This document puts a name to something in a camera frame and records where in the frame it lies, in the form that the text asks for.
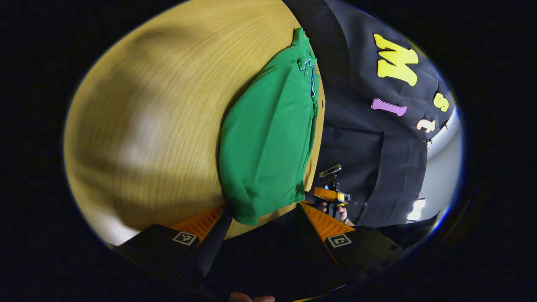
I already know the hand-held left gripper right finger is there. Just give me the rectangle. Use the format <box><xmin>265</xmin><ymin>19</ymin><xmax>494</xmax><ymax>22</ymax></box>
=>
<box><xmin>299</xmin><ymin>202</ymin><xmax>408</xmax><ymax>286</ymax></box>

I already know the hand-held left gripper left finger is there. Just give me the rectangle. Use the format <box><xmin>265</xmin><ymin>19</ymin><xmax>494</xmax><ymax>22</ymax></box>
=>
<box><xmin>113</xmin><ymin>204</ymin><xmax>234</xmax><ymax>290</ymax></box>

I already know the green T-shirt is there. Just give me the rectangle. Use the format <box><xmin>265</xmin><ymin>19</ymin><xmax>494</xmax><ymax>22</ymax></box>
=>
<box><xmin>218</xmin><ymin>27</ymin><xmax>321</xmax><ymax>226</ymax></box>

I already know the black backdrop cloth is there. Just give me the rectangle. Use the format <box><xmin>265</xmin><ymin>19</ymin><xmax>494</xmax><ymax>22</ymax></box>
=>
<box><xmin>218</xmin><ymin>0</ymin><xmax>459</xmax><ymax>296</ymax></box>

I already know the white ceiling light panel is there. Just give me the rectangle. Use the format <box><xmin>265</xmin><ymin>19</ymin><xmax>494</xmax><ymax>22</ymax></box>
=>
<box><xmin>406</xmin><ymin>198</ymin><xmax>427</xmax><ymax>222</ymax></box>

